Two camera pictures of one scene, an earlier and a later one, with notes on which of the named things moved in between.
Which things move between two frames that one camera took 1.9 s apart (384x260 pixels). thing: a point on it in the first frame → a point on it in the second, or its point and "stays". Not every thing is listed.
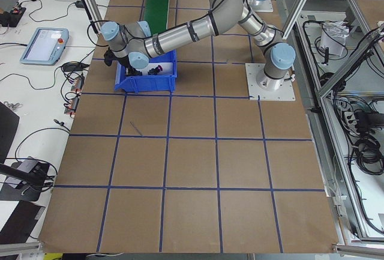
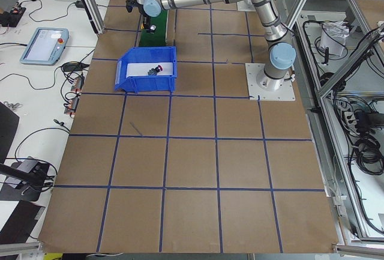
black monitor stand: (24, 180) stays
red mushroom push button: (154, 71) stays
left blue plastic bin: (164, 81) stays
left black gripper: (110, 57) → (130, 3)
